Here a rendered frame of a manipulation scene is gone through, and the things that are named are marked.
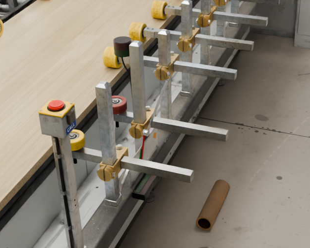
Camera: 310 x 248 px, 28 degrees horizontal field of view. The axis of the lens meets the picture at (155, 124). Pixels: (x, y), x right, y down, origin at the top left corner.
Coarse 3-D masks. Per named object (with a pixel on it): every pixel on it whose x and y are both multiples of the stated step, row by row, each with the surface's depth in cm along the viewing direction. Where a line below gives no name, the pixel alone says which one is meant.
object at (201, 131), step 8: (128, 112) 222; (120, 120) 222; (128, 120) 221; (160, 120) 217; (168, 120) 217; (160, 128) 218; (168, 128) 216; (176, 128) 215; (184, 128) 214; (192, 128) 212; (200, 128) 212; (208, 128) 212; (216, 128) 212; (200, 136) 213; (208, 136) 212; (216, 136) 210; (224, 136) 209
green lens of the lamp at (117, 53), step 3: (114, 48) 202; (114, 51) 202; (117, 51) 201; (120, 51) 200; (123, 51) 200; (126, 51) 200; (114, 54) 203; (117, 54) 201; (120, 54) 201; (123, 54) 201; (126, 54) 201
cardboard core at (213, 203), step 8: (216, 184) 311; (224, 184) 311; (216, 192) 305; (224, 192) 308; (208, 200) 301; (216, 200) 300; (208, 208) 295; (216, 208) 297; (200, 216) 292; (208, 216) 291; (216, 216) 296; (200, 224) 295; (208, 224) 296
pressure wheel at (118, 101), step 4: (112, 96) 223; (116, 96) 223; (120, 96) 223; (112, 100) 221; (116, 100) 220; (120, 100) 221; (124, 100) 220; (112, 104) 218; (116, 104) 218; (120, 104) 218; (124, 104) 219; (116, 108) 218; (120, 108) 218; (124, 108) 220; (116, 112) 219; (120, 112) 219; (116, 124) 226
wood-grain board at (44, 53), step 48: (48, 0) 305; (96, 0) 303; (144, 0) 301; (0, 48) 261; (48, 48) 260; (96, 48) 258; (144, 48) 261; (0, 96) 227; (48, 96) 226; (0, 144) 201; (48, 144) 200; (0, 192) 180
